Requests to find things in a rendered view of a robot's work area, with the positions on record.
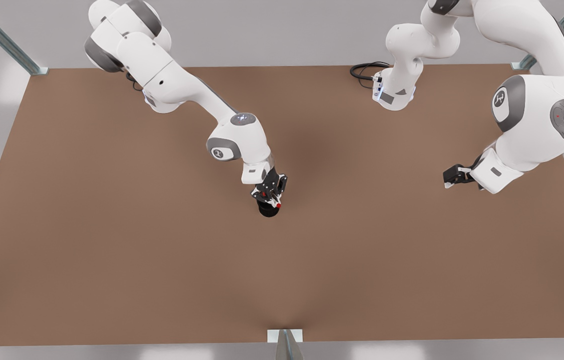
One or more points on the silver frame post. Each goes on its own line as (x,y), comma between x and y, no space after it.
(1,37)
(557,30)
(287,344)

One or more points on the small black cylinder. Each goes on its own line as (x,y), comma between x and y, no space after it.
(267,209)

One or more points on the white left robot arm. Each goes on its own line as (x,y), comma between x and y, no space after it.
(532,125)

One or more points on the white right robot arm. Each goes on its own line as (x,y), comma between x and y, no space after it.
(171,80)

